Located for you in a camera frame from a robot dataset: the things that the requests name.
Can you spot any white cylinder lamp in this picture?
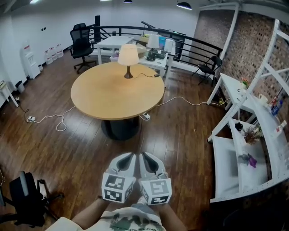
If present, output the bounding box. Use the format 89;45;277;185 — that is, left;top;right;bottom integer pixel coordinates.
163;38;175;53

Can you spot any person's right forearm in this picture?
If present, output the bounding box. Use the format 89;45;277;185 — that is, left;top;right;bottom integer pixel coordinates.
155;202;188;231

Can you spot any black lamp cable with switch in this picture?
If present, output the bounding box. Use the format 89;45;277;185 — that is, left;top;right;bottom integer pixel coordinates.
131;72;160;79

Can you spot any white shade black lamp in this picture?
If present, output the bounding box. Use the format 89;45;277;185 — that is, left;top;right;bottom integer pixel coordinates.
146;34;160;62

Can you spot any small white table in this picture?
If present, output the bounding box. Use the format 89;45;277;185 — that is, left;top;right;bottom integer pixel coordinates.
0;79;20;108

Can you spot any person's printed white shirt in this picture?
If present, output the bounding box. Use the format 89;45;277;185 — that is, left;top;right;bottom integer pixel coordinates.
45;203;167;231

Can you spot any white water dispenser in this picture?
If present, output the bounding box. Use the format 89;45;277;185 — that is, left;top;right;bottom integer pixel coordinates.
21;45;41;80

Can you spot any beige shade table lamp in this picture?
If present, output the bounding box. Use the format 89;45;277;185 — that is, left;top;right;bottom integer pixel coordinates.
117;43;140;79

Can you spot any purple cloth piece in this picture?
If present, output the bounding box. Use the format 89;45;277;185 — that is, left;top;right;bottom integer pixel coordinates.
247;155;258;168

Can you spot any white metal shelf unit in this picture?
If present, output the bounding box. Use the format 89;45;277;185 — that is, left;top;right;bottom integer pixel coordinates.
207;18;289;203

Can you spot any round wooden table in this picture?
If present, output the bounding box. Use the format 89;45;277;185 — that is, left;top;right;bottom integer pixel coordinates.
70;61;165;141

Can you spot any person's left forearm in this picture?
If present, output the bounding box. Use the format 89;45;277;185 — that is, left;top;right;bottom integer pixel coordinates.
71;196;112;226

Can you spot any dried flower bunch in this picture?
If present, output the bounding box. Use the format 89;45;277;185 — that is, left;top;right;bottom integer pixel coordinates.
242;125;264;145

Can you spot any white extension cable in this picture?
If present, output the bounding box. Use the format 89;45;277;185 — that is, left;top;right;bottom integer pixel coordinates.
33;96;231;132

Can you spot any black mesh office chair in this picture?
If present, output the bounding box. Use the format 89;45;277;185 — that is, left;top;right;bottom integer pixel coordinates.
69;23;97;74

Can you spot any white desk by brick wall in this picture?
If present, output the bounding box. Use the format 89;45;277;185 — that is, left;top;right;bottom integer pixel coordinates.
206;72;258;124

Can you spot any black folding chair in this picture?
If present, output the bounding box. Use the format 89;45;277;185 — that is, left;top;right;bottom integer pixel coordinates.
191;55;223;88

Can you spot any black swivel chair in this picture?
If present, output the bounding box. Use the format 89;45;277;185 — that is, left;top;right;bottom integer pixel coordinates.
0;171;65;229

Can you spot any white rectangular desk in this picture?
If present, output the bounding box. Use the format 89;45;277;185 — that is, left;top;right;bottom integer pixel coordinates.
93;36;135;65

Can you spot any blue bottle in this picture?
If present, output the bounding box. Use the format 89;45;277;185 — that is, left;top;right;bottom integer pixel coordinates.
271;100;283;116

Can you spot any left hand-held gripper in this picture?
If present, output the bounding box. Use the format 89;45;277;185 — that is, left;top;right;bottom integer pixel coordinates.
101;152;137;204

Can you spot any black metal railing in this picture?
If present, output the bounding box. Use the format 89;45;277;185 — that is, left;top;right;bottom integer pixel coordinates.
89;25;224;68

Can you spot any group of clear water jugs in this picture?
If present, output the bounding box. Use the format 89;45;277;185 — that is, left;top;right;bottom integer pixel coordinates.
43;43;64;65

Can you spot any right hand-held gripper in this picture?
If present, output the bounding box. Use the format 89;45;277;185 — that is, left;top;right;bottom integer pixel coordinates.
137;151;173;206

